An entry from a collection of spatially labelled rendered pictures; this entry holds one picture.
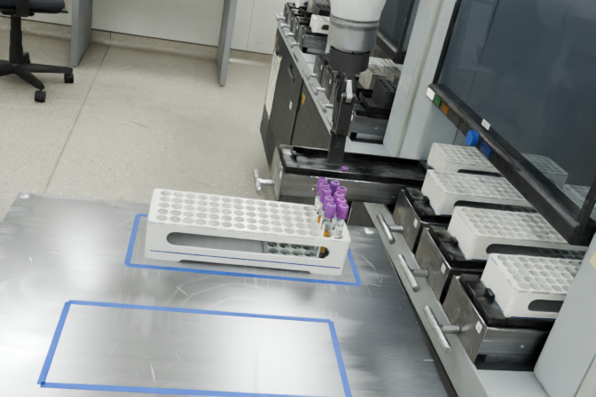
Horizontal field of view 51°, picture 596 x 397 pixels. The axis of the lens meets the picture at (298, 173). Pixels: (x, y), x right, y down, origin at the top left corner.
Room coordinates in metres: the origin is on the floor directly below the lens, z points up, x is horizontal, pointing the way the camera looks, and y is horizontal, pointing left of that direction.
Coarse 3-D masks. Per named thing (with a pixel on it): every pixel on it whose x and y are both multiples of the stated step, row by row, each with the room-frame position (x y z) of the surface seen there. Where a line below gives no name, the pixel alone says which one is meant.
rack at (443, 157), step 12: (432, 144) 1.34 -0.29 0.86; (444, 144) 1.35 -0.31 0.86; (432, 156) 1.33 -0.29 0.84; (444, 156) 1.28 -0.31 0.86; (456, 156) 1.30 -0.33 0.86; (468, 156) 1.31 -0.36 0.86; (480, 156) 1.33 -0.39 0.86; (444, 168) 1.26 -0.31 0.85; (456, 168) 1.26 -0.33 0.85; (468, 168) 1.26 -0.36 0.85; (480, 168) 1.27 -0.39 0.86; (492, 168) 1.28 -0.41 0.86
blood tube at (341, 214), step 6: (342, 204) 0.81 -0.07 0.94; (342, 210) 0.80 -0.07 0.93; (348, 210) 0.81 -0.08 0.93; (336, 216) 0.81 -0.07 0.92; (342, 216) 0.80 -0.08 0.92; (336, 222) 0.81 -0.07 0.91; (342, 222) 0.81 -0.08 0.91; (336, 228) 0.81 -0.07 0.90; (342, 228) 0.81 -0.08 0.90; (336, 234) 0.81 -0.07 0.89
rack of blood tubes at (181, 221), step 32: (160, 192) 0.83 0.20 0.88; (192, 192) 0.86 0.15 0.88; (160, 224) 0.75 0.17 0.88; (192, 224) 0.76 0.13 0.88; (224, 224) 0.79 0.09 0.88; (256, 224) 0.80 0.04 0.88; (288, 224) 0.83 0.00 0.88; (160, 256) 0.75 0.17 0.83; (192, 256) 0.76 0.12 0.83; (224, 256) 0.77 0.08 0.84; (256, 256) 0.78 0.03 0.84; (288, 256) 0.79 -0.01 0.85
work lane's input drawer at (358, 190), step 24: (288, 168) 1.17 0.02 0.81; (312, 168) 1.18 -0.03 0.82; (336, 168) 1.24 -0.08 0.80; (384, 168) 1.29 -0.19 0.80; (408, 168) 1.32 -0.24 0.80; (432, 168) 1.29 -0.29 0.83; (288, 192) 1.16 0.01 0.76; (312, 192) 1.17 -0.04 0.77; (360, 192) 1.19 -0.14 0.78; (384, 192) 1.21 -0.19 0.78
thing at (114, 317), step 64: (0, 256) 0.68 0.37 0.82; (64, 256) 0.71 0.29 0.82; (128, 256) 0.74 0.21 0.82; (384, 256) 0.89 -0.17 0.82; (0, 320) 0.57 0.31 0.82; (64, 320) 0.59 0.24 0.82; (128, 320) 0.61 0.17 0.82; (192, 320) 0.64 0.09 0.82; (256, 320) 0.66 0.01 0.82; (320, 320) 0.69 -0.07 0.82; (384, 320) 0.72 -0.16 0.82; (0, 384) 0.48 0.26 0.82; (64, 384) 0.49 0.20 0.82; (128, 384) 0.51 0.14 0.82; (192, 384) 0.53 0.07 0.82; (256, 384) 0.55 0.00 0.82; (320, 384) 0.57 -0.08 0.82; (384, 384) 0.59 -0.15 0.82
